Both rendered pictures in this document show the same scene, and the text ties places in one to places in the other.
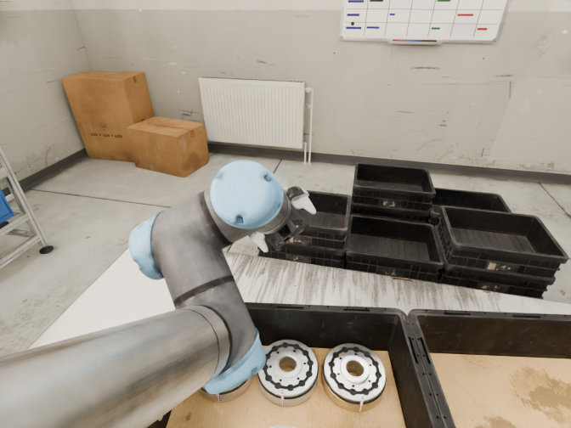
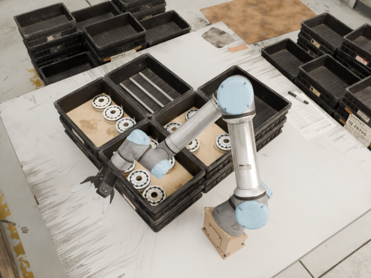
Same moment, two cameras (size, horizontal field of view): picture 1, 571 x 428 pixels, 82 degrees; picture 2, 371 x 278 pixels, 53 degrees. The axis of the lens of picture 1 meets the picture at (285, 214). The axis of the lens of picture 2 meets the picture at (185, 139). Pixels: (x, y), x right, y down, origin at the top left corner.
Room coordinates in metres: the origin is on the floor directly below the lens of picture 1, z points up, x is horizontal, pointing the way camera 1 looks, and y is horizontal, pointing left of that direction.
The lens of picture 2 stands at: (0.80, 0.75, 2.27)
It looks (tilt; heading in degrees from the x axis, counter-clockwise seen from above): 52 degrees down; 224
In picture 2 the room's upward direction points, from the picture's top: 1 degrees clockwise
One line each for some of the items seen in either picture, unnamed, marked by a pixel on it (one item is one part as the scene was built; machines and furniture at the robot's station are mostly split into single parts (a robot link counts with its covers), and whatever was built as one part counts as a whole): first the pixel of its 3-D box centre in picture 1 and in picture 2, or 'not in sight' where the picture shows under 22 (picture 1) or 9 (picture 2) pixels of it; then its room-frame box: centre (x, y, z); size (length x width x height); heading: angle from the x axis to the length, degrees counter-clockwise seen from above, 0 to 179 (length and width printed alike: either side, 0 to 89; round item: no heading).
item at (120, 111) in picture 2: not in sight; (113, 112); (0.16, -0.40, 0.86); 0.10 x 0.10 x 0.01
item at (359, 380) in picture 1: (354, 368); not in sight; (0.31, -0.12, 0.86); 0.05 x 0.05 x 0.01
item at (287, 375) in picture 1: (287, 364); (138, 178); (0.32, 0.00, 0.86); 0.05 x 0.05 x 0.01
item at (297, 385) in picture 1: (287, 366); (138, 178); (0.32, 0.00, 0.86); 0.10 x 0.10 x 0.01
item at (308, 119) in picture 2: not in sight; (303, 113); (-0.68, 0.23, 0.70); 0.33 x 0.23 x 0.01; 77
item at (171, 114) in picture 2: not in sight; (200, 134); (-0.05, 0.01, 0.87); 0.40 x 0.30 x 0.11; 87
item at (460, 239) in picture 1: (480, 269); not in sight; (1.09, -0.87, 0.37); 0.40 x 0.30 x 0.45; 77
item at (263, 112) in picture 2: not in sight; (242, 105); (-0.35, 0.03, 0.87); 0.40 x 0.30 x 0.11; 87
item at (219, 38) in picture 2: not in sight; (217, 36); (-0.86, -0.59, 0.71); 0.22 x 0.19 x 0.01; 77
